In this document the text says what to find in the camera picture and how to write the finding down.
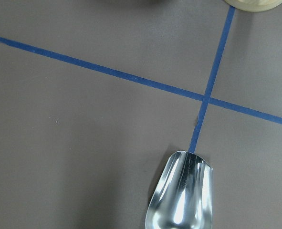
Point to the wooden cup stand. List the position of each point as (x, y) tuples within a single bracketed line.
[(254, 5)]

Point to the steel ice scoop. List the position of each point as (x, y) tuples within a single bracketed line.
[(183, 197)]

